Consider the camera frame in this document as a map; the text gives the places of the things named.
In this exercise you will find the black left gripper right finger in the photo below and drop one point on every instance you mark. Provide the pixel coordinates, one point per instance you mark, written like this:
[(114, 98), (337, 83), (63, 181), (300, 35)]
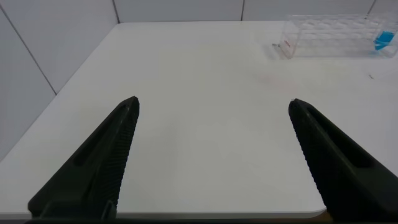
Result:
[(345, 177)]

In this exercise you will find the clear acrylic test tube rack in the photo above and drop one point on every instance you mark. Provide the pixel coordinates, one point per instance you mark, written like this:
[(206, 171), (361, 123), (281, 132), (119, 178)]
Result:
[(335, 37)]

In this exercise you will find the test tube with blue pigment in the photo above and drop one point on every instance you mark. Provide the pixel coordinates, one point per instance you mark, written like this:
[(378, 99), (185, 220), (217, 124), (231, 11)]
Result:
[(384, 40)]

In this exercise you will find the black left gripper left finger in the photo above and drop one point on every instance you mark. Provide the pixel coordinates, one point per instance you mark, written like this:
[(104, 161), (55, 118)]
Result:
[(90, 174)]

